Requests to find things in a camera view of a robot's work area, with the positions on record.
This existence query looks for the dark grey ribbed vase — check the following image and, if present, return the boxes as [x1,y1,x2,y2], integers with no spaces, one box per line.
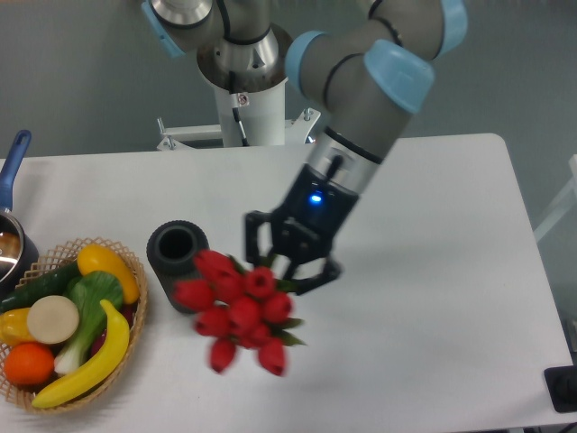
[146,220,209,315]

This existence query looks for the black device at edge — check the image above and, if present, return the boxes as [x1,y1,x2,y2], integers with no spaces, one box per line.
[544,365,576,413]

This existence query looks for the green cucumber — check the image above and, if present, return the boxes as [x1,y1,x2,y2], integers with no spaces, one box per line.
[1,261,80,313]

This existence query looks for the beige round mushroom cap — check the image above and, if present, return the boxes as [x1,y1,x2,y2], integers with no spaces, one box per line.
[27,295,79,345]

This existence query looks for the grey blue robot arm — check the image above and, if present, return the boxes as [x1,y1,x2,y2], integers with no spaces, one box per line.
[142,1,468,295]

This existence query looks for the red tulip bouquet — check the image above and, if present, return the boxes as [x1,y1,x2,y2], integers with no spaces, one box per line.
[172,249,304,376]

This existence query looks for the yellow bell pepper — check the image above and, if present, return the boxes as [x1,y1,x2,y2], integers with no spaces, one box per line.
[1,308,36,346]

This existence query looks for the blue handled saucepan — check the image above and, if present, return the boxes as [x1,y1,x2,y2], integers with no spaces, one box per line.
[1,130,39,299]

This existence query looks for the red fruit under banana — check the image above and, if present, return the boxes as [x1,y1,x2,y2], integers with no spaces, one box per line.
[89,305,134,357]

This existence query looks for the green bok choy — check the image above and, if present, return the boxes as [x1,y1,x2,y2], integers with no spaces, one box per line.
[54,271,124,376]

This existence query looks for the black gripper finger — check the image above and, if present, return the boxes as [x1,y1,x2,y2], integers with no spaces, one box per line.
[244,209,280,266]
[290,256,342,296]

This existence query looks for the woven wicker basket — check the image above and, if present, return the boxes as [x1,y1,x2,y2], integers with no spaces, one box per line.
[1,237,148,415]

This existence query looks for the yellow banana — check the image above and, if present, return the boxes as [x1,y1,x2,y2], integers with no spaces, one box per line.
[32,299,130,410]

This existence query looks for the orange fruit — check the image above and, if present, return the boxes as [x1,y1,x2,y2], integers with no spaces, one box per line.
[4,343,54,385]

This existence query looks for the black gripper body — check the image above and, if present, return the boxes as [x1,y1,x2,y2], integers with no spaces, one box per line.
[276,163,359,281]

